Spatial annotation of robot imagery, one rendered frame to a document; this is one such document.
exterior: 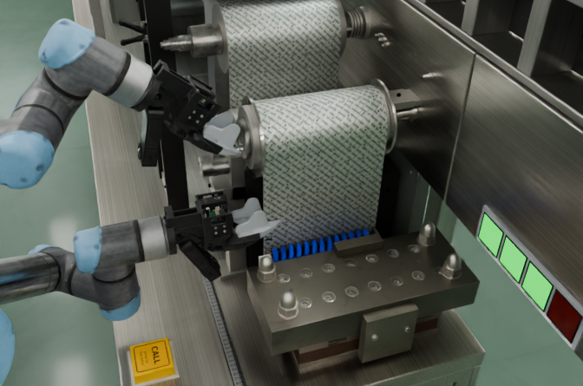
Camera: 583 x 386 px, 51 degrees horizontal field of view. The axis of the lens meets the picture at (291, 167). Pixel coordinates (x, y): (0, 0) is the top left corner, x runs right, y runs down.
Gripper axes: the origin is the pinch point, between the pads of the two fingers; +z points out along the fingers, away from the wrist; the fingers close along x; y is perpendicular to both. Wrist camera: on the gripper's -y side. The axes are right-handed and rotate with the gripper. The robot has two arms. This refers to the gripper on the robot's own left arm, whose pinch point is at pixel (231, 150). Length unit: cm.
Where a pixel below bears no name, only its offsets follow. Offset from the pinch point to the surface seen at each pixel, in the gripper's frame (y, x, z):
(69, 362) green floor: -125, 68, 44
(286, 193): -0.4, -4.5, 12.1
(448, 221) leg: 8, 9, 67
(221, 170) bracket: -5.7, 3.7, 3.3
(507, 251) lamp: 19.2, -32.9, 30.7
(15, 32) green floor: -141, 388, 24
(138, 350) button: -37.9, -12.0, 3.8
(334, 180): 6.2, -4.5, 18.8
